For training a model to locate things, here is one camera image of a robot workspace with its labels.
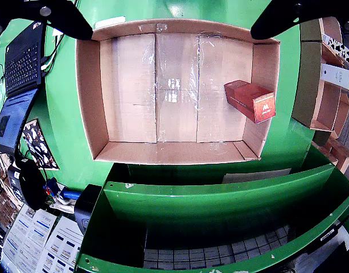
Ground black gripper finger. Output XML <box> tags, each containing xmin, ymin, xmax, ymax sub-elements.
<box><xmin>250</xmin><ymin>0</ymin><xmax>349</xmax><ymax>40</ymax></box>
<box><xmin>0</xmin><ymin>0</ymin><xmax>94</xmax><ymax>41</ymax></box>

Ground red rectangular product box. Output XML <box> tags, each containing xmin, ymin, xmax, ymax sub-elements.
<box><xmin>223</xmin><ymin>80</ymin><xmax>277</xmax><ymax>125</ymax></box>

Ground open brown cardboard box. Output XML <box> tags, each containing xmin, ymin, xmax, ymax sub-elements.
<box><xmin>291</xmin><ymin>16</ymin><xmax>349</xmax><ymax>147</ymax></box>

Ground large shallow cardboard tray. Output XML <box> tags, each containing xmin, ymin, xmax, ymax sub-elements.
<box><xmin>75</xmin><ymin>18</ymin><xmax>281</xmax><ymax>166</ymax></box>

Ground black plastic box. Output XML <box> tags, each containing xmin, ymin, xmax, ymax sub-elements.
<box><xmin>73</xmin><ymin>184</ymin><xmax>102</xmax><ymax>237</ymax></box>

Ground black open laptop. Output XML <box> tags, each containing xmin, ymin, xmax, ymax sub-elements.
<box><xmin>0</xmin><ymin>19</ymin><xmax>48</xmax><ymax>156</ymax></box>

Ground plain white tall carton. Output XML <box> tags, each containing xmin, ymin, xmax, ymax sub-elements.
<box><xmin>319</xmin><ymin>63</ymin><xmax>349</xmax><ymax>94</ymax></box>

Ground black white patterned card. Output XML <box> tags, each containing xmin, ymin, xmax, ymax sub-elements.
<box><xmin>22</xmin><ymin>118</ymin><xmax>60</xmax><ymax>171</ymax></box>

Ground grey flat sheet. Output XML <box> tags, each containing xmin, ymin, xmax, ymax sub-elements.
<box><xmin>221</xmin><ymin>168</ymin><xmax>292</xmax><ymax>184</ymax></box>

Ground black rounded device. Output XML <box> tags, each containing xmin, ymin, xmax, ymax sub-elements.
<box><xmin>19</xmin><ymin>160</ymin><xmax>48</xmax><ymax>211</ymax></box>

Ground small blue cylinder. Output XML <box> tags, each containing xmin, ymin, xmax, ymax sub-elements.
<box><xmin>63</xmin><ymin>189</ymin><xmax>83</xmax><ymax>200</ymax></box>

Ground green metal shelf unit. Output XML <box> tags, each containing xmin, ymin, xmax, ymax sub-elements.
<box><xmin>74</xmin><ymin>144</ymin><xmax>349</xmax><ymax>273</ymax></box>

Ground printed white paper sheet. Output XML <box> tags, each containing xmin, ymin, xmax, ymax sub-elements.
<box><xmin>36</xmin><ymin>216</ymin><xmax>84</xmax><ymax>273</ymax></box>
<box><xmin>2</xmin><ymin>205</ymin><xmax>35</xmax><ymax>273</ymax></box>
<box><xmin>27</xmin><ymin>209</ymin><xmax>58</xmax><ymax>250</ymax></box>

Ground white cable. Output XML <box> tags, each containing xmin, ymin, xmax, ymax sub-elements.
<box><xmin>40</xmin><ymin>30</ymin><xmax>64</xmax><ymax>72</ymax></box>

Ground black wire grid panel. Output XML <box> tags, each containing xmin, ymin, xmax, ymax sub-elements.
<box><xmin>142</xmin><ymin>224</ymin><xmax>290</xmax><ymax>270</ymax></box>

